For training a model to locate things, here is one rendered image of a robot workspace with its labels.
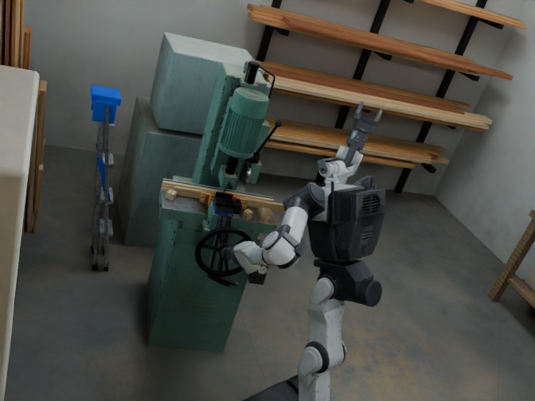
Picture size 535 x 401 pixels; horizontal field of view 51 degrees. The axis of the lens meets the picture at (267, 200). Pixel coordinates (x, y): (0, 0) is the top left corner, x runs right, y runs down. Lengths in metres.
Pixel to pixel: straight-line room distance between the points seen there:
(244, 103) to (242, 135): 0.16
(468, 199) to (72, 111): 4.06
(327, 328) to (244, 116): 1.05
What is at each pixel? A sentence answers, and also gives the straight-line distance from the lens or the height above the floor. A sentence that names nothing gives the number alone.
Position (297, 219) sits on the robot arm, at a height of 1.32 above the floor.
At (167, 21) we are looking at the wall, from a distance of 4.96.
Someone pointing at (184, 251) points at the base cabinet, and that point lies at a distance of 2.94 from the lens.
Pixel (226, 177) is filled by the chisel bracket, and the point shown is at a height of 1.06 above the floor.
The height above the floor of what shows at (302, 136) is 0.63.
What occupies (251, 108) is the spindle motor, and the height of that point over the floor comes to 1.46.
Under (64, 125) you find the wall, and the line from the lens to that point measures 5.20.
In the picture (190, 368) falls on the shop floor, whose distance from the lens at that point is 3.28.
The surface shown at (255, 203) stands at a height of 0.93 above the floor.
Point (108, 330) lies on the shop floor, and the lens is 3.40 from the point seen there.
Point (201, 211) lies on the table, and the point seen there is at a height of 0.90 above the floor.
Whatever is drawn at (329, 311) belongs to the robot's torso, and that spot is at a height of 0.85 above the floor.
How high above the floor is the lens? 2.28
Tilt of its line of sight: 26 degrees down
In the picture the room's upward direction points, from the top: 18 degrees clockwise
